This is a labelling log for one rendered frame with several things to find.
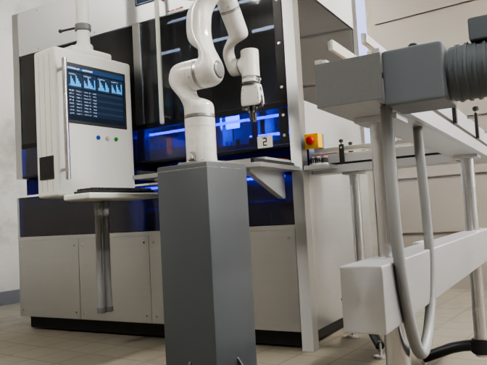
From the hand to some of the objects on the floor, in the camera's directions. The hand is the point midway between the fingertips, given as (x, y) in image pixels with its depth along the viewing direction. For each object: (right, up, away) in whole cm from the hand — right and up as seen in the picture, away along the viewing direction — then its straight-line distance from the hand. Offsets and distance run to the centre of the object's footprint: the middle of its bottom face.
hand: (253, 117), depth 257 cm
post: (+28, -110, +12) cm, 114 cm away
